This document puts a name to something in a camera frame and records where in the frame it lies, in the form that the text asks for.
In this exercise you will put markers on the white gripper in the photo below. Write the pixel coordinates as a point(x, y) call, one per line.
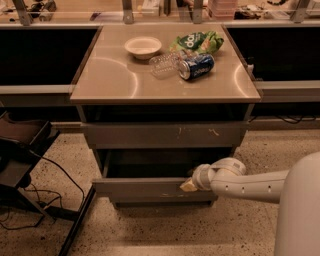
point(199, 177)

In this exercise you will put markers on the grey drawer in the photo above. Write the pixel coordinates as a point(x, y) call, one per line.
point(165, 135)
point(153, 176)
point(166, 204)

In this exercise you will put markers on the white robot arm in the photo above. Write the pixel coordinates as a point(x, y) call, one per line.
point(296, 191)

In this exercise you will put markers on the grey bottom drawer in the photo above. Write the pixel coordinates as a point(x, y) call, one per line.
point(166, 204)

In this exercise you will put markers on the grey drawer cabinet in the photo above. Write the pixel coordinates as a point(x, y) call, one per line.
point(114, 87)

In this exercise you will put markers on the grey top drawer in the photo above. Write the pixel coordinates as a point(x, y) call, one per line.
point(165, 135)

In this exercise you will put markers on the clear plastic bottle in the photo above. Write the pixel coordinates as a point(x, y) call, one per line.
point(166, 65)

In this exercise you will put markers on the blue soda can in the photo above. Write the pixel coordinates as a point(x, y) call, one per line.
point(196, 66)

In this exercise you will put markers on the green chip bag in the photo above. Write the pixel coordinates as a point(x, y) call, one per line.
point(201, 42)

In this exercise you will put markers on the white bowl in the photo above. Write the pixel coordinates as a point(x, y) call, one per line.
point(143, 47)

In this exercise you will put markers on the black rolling stand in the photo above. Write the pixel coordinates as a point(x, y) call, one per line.
point(23, 144)

